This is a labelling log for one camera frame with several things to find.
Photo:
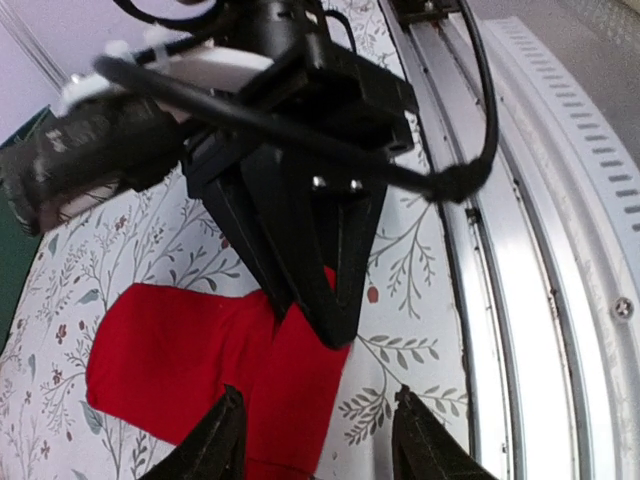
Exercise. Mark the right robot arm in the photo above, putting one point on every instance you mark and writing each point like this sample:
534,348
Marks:
197,80

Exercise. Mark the floral table cloth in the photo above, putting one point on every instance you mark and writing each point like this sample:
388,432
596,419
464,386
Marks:
150,240

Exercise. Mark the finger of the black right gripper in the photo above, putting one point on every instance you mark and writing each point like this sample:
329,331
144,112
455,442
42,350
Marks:
229,203
320,223

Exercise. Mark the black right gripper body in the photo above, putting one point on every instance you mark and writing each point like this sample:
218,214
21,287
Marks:
332,105

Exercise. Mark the aluminium front rail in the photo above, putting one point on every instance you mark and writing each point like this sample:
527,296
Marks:
513,316

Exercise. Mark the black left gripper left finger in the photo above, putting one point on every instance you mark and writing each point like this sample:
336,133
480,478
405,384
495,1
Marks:
214,449

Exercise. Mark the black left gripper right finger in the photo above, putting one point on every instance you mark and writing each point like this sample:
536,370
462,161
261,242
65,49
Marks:
423,449

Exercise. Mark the red sock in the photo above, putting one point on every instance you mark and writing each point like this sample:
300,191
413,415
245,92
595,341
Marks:
163,356

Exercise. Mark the right aluminium corner post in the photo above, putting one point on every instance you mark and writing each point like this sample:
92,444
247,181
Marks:
21,33

